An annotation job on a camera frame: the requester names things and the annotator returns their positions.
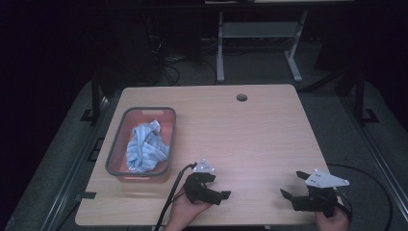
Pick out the person's right hand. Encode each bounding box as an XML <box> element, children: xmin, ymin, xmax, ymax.
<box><xmin>315</xmin><ymin>206</ymin><xmax>351</xmax><ymax>231</ymax></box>

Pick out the pink basket with grey rim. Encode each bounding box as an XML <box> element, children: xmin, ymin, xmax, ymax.
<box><xmin>105</xmin><ymin>106</ymin><xmax>177</xmax><ymax>184</ymax></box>

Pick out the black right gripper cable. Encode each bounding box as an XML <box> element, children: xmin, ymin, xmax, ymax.
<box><xmin>326</xmin><ymin>163</ymin><xmax>395</xmax><ymax>231</ymax></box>

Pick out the black frame post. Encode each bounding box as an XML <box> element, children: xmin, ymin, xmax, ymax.
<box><xmin>90</xmin><ymin>71</ymin><xmax>102</xmax><ymax>123</ymax></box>
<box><xmin>353</xmin><ymin>68</ymin><xmax>367</xmax><ymax>124</ymax></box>

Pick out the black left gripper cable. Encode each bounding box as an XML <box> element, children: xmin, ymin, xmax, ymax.
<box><xmin>153</xmin><ymin>162</ymin><xmax>198</xmax><ymax>231</ymax></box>

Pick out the black table edge bracket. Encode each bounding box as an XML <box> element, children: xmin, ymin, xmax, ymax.
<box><xmin>74</xmin><ymin>191</ymin><xmax>97</xmax><ymax>201</ymax></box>

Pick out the grey metal table frame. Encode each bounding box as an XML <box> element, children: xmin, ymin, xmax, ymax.
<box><xmin>216</xmin><ymin>9</ymin><xmax>310</xmax><ymax>84</ymax></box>

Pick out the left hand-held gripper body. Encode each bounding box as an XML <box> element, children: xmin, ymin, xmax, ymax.
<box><xmin>182</xmin><ymin>158</ymin><xmax>223</xmax><ymax>206</ymax></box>

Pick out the person's left hand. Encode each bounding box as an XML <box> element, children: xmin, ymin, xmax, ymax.
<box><xmin>163</xmin><ymin>188</ymin><xmax>214</xmax><ymax>231</ymax></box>

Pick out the aluminium floor rail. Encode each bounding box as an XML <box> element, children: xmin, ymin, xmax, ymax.
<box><xmin>39</xmin><ymin>95</ymin><xmax>112</xmax><ymax>231</ymax></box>
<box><xmin>339</xmin><ymin>95</ymin><xmax>408</xmax><ymax>223</ymax></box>

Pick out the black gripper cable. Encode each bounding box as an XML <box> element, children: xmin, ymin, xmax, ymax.
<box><xmin>326</xmin><ymin>163</ymin><xmax>395</xmax><ymax>231</ymax></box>
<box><xmin>153</xmin><ymin>162</ymin><xmax>198</xmax><ymax>231</ymax></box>

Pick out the bundle of floor cables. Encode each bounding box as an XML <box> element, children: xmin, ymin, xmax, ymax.
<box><xmin>147</xmin><ymin>33</ymin><xmax>219</xmax><ymax>88</ymax></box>

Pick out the blue striped cloth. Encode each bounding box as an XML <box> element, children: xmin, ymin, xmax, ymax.
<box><xmin>125</xmin><ymin>119</ymin><xmax>171</xmax><ymax>174</ymax></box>

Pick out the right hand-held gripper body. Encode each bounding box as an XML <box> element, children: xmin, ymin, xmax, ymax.
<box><xmin>292</xmin><ymin>168</ymin><xmax>351</xmax><ymax>218</ymax></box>

